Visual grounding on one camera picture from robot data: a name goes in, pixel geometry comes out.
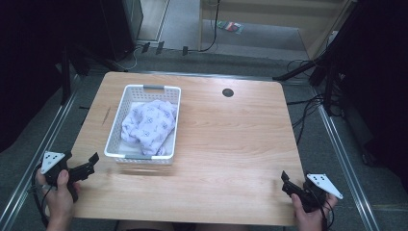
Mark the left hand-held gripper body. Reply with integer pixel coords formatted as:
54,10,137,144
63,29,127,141
40,149,86,204

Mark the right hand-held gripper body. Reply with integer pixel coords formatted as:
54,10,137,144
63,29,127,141
290,172,344,214

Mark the person's right hand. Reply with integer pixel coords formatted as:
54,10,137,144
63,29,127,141
291,192,339,231

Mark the person's left hand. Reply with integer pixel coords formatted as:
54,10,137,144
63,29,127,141
35,168,82,226

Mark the white patterned cloth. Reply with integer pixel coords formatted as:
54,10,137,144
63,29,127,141
120,98,178,157

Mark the white plastic basket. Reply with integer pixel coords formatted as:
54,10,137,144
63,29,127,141
103,84,183,166

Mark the black angled stand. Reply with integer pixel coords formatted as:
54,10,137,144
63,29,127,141
272,0,364,117

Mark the black cabinet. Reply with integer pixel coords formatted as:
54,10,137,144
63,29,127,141
97,0,144,63

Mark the colourful packet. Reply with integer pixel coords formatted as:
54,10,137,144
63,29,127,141
216,20,245,36

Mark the wooden shelf unit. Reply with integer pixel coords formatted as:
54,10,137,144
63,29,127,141
197,0,358,61

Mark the metal floor rail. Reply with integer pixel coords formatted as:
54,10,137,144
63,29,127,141
0,75,81,231
312,86,383,231

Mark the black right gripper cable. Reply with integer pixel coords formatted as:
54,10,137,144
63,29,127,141
316,191,335,231

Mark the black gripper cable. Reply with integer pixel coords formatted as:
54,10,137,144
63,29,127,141
31,163,53,228
316,191,335,231

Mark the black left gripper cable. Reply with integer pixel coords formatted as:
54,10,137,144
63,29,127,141
31,163,53,228

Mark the bundle of black floor cables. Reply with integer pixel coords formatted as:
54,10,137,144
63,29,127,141
286,58,325,146

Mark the black upright stand post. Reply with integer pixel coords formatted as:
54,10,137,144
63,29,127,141
60,47,72,106

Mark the white floor cable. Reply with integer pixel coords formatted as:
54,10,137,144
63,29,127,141
113,47,142,72

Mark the black hanging cable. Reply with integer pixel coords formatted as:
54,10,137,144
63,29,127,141
198,0,221,53

